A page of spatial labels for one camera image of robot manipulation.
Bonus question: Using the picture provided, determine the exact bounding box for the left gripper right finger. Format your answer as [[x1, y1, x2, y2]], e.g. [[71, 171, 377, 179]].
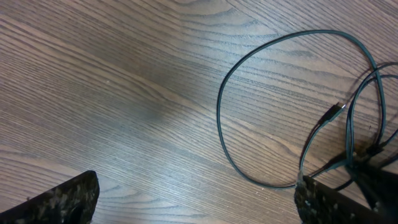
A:
[[294, 175, 397, 224]]

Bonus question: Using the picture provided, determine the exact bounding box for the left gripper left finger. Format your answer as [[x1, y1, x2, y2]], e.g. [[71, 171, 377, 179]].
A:
[[1, 170, 100, 224]]

